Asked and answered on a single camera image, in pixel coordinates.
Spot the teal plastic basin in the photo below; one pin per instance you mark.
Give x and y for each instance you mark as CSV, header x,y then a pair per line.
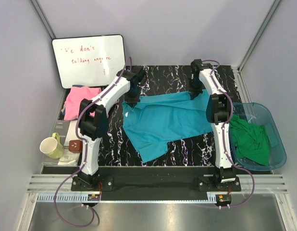
x,y
258,114

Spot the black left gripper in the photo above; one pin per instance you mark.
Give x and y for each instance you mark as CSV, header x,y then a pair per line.
x,y
132,102

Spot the pink folded t shirt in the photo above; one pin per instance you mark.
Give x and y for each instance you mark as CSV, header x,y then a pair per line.
x,y
74,98

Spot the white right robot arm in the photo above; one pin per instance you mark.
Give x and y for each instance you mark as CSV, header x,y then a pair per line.
x,y
218,113

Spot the aluminium frame rail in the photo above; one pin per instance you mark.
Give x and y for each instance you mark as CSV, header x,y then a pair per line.
x,y
49,183

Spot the white dry erase board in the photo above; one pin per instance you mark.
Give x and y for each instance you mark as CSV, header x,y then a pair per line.
x,y
91,61

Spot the black white manual booklet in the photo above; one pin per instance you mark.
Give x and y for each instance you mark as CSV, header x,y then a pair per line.
x,y
66,131

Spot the teal t shirt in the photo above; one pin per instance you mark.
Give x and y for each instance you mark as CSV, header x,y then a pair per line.
x,y
157,120

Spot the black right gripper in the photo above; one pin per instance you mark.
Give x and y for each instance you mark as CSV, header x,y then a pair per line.
x,y
194,93

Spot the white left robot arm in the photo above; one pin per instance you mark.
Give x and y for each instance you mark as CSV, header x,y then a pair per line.
x,y
92,123

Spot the brown cube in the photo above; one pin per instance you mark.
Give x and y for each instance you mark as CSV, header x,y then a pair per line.
x,y
75,146

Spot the green t shirt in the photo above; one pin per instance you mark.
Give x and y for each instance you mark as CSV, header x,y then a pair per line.
x,y
250,140

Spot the yellow green mug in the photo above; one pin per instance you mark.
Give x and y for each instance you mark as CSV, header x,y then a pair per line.
x,y
52,147

